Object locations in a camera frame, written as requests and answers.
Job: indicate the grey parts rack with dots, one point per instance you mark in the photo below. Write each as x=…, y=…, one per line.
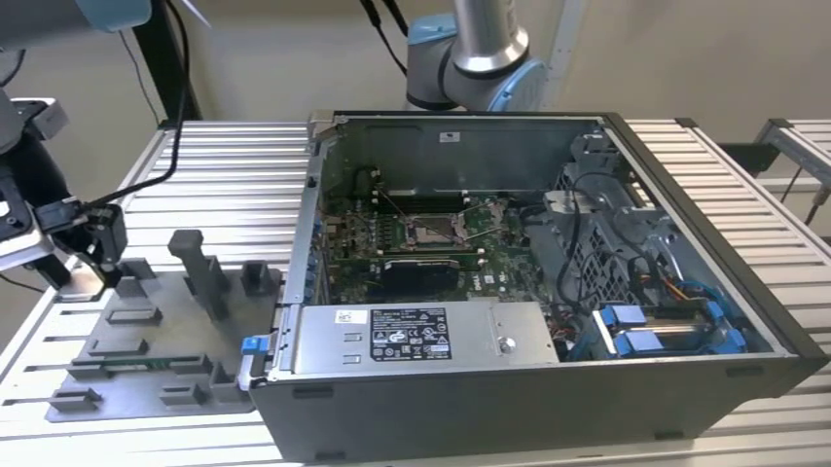
x=175, y=316

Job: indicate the blue drive bay latch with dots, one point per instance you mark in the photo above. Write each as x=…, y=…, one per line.
x=728, y=326

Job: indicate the black table bracket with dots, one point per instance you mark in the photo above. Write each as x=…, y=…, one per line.
x=748, y=158

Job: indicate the blue disk carrier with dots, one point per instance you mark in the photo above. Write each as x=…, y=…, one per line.
x=638, y=343
x=625, y=313

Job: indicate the white case sticker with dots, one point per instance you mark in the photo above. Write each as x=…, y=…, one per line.
x=450, y=136

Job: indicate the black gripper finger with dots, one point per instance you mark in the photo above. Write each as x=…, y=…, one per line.
x=113, y=233
x=53, y=272

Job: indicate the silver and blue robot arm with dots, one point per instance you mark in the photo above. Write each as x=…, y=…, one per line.
x=484, y=44

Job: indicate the green motherboard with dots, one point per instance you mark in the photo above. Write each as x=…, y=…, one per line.
x=501, y=277

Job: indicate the CPU socket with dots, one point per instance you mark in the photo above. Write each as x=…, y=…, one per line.
x=434, y=229

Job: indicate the black RAM slot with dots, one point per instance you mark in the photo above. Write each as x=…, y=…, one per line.
x=422, y=206
x=422, y=196
x=422, y=251

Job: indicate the silver power supply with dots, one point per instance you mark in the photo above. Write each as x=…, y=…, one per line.
x=325, y=340

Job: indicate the green RAM stick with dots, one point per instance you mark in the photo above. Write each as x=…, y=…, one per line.
x=130, y=362

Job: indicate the blue case latch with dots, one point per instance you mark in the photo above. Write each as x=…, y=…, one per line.
x=253, y=345

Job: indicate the metal disk bay cage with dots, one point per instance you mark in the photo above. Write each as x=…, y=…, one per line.
x=585, y=243

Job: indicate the black upright post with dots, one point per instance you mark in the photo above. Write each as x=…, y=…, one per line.
x=162, y=92

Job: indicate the black open PC case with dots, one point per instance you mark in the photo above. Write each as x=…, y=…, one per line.
x=520, y=413

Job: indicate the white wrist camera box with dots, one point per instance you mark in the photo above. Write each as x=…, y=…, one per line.
x=42, y=119

